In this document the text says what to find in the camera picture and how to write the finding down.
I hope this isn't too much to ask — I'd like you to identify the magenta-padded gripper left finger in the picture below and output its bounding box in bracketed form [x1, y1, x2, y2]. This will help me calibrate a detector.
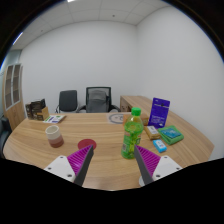
[43, 144, 95, 187]

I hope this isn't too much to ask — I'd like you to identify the white and brown cup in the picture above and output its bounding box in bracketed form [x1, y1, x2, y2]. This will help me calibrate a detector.
[44, 124, 65, 149]

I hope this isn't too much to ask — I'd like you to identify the purple standing pouch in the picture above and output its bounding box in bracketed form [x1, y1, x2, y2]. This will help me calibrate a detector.
[147, 97, 171, 129]

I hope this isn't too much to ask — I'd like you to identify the black office chair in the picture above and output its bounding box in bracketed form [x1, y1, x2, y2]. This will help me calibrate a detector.
[54, 89, 79, 114]

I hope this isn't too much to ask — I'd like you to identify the wooden side desk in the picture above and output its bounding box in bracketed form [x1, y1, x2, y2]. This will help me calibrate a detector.
[119, 95, 154, 114]

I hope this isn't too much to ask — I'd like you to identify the small blue box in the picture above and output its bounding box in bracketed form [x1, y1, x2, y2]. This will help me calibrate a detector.
[152, 139, 168, 154]

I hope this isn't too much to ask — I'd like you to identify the wooden shelf cabinet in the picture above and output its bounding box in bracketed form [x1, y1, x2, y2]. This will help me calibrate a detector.
[2, 63, 27, 131]

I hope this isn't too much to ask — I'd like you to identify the green folded cloth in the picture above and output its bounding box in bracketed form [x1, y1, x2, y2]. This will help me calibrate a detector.
[157, 125, 185, 146]

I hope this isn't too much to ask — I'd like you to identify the dark sofa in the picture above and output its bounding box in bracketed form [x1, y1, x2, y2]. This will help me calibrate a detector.
[0, 116, 13, 158]

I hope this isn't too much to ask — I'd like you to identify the brown kraft carton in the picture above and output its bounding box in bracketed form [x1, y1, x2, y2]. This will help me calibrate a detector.
[35, 106, 50, 122]

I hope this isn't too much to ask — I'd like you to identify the small tan labelled box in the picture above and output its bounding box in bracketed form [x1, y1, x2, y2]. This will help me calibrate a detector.
[143, 125, 162, 141]

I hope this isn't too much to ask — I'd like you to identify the flat round red coaster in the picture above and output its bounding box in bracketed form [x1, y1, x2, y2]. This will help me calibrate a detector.
[77, 138, 98, 151]

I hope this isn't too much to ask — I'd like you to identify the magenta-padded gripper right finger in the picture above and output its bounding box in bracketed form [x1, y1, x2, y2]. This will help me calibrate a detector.
[133, 144, 184, 187]

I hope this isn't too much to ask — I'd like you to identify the black printed carton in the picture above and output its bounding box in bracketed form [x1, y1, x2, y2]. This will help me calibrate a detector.
[25, 98, 47, 120]

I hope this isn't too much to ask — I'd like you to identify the green drink bottle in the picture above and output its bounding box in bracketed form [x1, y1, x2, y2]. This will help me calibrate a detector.
[120, 106, 145, 160]

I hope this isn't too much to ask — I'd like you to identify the grey mesh office chair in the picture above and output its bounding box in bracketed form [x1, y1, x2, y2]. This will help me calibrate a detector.
[77, 86, 121, 114]

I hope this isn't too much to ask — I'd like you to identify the white printed leaflet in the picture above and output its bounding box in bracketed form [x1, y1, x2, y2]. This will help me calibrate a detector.
[43, 114, 67, 124]

